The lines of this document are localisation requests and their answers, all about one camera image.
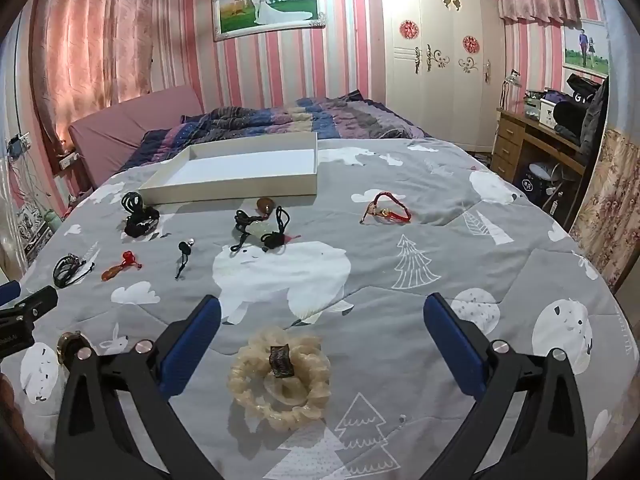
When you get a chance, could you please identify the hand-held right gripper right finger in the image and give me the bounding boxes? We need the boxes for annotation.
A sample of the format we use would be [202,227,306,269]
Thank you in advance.
[423,292,589,480]

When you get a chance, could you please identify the wooden desk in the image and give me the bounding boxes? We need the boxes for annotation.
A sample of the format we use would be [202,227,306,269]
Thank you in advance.
[489,106,590,202]

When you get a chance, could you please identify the framed couple wall picture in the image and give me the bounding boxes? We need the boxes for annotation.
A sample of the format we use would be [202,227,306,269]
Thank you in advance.
[562,19,612,79]

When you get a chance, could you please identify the desk lamp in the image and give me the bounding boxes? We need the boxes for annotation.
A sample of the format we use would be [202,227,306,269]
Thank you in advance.
[501,69,524,111]

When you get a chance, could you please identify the white shallow tray box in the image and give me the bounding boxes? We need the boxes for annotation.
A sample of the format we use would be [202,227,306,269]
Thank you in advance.
[138,132,319,206]

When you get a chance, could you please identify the grey printed blanket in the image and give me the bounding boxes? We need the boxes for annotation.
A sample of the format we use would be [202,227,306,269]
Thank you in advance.
[20,136,637,480]

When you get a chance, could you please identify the white wardrobe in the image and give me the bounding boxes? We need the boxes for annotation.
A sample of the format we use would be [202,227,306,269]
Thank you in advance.
[368,0,507,154]

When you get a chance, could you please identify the black cord with silver bead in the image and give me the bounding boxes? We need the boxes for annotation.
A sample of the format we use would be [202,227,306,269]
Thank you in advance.
[174,239,196,281]

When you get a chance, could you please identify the pink mattress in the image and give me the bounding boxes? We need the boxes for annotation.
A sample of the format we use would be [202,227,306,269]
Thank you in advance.
[67,84,206,192]

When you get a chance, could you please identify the cream lace scrunchie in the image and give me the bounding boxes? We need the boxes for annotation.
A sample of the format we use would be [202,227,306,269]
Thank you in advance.
[227,332,332,431]

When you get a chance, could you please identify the black cord jade pendant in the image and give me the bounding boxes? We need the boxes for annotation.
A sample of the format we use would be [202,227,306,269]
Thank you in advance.
[229,207,274,257]

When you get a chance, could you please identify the black cord with red thread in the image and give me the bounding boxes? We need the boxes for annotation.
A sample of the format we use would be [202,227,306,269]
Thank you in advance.
[262,204,302,252]

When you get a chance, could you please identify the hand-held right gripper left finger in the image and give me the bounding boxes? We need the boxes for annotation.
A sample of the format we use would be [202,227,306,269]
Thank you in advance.
[54,294,223,480]

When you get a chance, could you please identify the wall socket with cables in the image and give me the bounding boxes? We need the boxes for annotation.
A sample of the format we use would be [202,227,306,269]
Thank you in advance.
[6,131,34,156]

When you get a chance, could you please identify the striped purple quilt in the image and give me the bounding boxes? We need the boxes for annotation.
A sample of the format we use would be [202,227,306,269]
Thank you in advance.
[119,90,432,172]

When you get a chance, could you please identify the black braided bracelet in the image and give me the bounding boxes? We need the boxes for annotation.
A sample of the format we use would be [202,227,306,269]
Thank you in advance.
[52,253,96,289]

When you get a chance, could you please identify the black scrunchie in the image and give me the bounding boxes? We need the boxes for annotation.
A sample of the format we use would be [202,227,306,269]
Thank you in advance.
[123,210,161,240]

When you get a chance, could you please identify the floral cloth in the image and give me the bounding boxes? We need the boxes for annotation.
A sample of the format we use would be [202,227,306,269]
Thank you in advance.
[569,129,640,297]

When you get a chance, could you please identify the dark bin with white bag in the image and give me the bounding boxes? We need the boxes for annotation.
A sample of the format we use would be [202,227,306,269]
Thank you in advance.
[516,161,557,197]

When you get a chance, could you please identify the framed wedding wall picture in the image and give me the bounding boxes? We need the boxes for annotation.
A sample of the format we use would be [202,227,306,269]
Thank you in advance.
[211,0,327,42]

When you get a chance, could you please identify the red string bracelet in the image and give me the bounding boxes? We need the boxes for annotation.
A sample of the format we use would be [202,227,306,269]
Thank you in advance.
[359,190,415,226]

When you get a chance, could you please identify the black white floral box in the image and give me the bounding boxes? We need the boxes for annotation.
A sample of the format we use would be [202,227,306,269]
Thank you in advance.
[16,204,52,257]

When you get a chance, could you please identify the black bag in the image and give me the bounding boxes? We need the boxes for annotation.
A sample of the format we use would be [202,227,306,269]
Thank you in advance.
[551,73,610,171]

